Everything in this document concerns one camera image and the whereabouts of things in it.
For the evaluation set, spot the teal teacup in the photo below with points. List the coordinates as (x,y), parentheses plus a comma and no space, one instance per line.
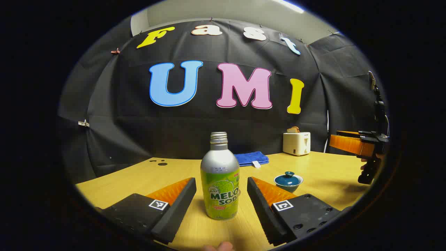
(289,188)

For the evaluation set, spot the white toaster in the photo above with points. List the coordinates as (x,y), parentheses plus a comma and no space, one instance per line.
(295,144)

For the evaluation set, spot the black backdrop cloth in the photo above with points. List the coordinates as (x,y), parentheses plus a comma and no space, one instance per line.
(122,108)

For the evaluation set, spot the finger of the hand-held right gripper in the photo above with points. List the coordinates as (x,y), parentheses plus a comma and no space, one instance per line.
(348,144)

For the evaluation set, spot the silver clip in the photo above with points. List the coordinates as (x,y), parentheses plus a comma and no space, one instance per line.
(83,123)

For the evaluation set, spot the red clip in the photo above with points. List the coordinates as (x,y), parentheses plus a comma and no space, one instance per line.
(115,52)

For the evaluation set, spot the blue folded towel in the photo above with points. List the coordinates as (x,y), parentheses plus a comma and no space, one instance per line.
(249,157)

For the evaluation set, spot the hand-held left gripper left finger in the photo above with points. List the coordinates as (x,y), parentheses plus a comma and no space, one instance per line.
(177,209)

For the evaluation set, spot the toast slice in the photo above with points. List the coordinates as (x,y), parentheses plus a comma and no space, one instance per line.
(293,129)

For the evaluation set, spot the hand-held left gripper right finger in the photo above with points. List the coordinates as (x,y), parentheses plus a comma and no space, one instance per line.
(263,212)

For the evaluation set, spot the green melon soda water bottle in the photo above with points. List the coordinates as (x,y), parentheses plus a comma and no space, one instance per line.
(219,174)

